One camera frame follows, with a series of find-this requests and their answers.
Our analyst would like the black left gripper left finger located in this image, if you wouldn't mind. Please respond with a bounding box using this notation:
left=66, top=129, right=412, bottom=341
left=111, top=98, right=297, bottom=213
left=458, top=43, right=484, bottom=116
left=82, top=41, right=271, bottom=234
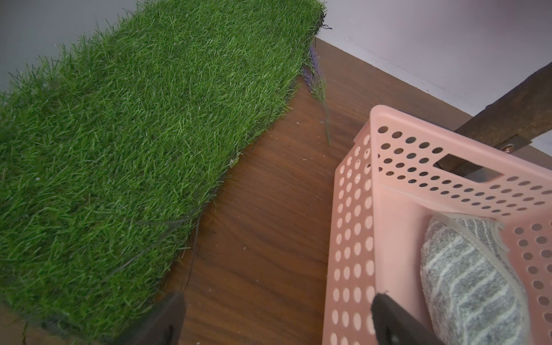
left=115, top=292, right=186, bottom=345

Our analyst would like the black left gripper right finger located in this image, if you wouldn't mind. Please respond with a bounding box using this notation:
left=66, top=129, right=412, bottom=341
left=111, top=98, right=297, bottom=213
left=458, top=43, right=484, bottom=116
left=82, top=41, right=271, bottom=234
left=371, top=293, right=444, bottom=345

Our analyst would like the grey striped square dishcloth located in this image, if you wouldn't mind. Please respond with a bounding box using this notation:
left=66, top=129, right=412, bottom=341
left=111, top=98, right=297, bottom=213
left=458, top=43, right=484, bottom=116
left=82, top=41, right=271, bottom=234
left=420, top=213, right=532, bottom=344

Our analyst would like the pink perforated plastic basket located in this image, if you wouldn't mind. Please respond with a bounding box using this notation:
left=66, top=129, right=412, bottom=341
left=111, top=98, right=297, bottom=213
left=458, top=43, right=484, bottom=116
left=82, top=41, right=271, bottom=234
left=322, top=106, right=551, bottom=344

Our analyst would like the green artificial grass mat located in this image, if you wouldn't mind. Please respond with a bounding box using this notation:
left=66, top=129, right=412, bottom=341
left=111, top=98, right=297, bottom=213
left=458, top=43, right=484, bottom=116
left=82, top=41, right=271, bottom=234
left=1, top=1, right=325, bottom=342

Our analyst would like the lavender flower sprig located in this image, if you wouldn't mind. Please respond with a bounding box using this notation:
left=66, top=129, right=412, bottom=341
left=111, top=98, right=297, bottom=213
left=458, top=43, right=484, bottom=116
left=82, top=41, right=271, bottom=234
left=301, top=43, right=331, bottom=145

